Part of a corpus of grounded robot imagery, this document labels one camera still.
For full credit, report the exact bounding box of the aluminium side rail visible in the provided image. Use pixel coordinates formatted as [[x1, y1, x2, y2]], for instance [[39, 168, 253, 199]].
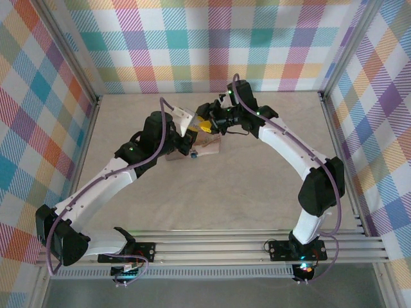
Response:
[[317, 91, 373, 238], [33, 94, 103, 269]]

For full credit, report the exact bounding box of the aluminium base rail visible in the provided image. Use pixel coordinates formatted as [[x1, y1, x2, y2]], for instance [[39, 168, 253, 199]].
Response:
[[35, 229, 391, 267]]

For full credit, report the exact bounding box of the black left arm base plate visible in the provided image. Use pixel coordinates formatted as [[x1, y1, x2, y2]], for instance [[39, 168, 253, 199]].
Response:
[[97, 242, 157, 264]]

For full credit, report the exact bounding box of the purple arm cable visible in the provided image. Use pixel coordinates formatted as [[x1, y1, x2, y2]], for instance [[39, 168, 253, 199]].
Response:
[[231, 73, 343, 286], [46, 96, 176, 288]]

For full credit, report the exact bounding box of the pink storybook diary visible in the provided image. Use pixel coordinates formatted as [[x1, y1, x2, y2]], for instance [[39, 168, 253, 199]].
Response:
[[165, 131, 223, 161]]

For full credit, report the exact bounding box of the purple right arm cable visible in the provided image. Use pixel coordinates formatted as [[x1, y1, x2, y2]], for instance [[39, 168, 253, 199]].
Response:
[[231, 73, 343, 286]]

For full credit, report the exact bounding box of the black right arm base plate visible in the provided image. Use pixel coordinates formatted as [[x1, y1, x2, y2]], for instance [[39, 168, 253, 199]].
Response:
[[268, 239, 328, 261]]

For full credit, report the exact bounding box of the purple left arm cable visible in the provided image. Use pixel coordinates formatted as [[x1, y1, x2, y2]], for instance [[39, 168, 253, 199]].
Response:
[[46, 96, 176, 288]]

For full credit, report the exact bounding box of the aluminium frame post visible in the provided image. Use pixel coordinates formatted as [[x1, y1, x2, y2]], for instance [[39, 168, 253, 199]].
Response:
[[317, 0, 388, 97], [33, 0, 103, 103]]

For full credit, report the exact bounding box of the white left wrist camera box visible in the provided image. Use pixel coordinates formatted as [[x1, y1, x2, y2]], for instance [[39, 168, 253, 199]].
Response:
[[171, 107, 199, 137]]

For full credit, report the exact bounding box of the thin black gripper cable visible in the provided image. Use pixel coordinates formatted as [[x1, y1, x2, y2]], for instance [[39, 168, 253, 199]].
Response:
[[223, 126, 256, 138]]

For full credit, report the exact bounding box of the grey slotted cable duct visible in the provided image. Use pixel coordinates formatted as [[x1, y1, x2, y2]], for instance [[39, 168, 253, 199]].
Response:
[[51, 268, 295, 280]]

